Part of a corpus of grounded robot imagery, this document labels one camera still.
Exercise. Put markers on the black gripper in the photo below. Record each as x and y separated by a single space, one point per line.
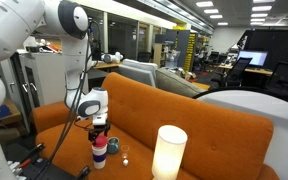
99 129

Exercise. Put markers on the pink round lid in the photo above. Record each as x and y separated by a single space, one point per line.
100 141

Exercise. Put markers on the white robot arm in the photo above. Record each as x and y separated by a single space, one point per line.
68 21

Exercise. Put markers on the blue-white cup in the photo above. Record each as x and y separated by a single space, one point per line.
99 156

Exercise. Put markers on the small teal mug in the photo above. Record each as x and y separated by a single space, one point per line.
113 145

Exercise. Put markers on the small clear glass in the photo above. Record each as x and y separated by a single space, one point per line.
125 149

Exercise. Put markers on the small white cube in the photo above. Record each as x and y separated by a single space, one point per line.
125 162

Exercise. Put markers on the grey sofa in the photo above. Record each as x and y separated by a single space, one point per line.
168 81

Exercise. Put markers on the orange fabric sofa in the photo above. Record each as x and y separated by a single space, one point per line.
223 144

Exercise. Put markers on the black office chair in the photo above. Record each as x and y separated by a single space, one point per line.
234 76

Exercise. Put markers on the computer monitor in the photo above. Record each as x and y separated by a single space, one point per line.
257 57

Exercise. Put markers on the white round table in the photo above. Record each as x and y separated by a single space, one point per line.
263 103

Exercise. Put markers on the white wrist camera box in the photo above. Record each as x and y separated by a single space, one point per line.
99 119

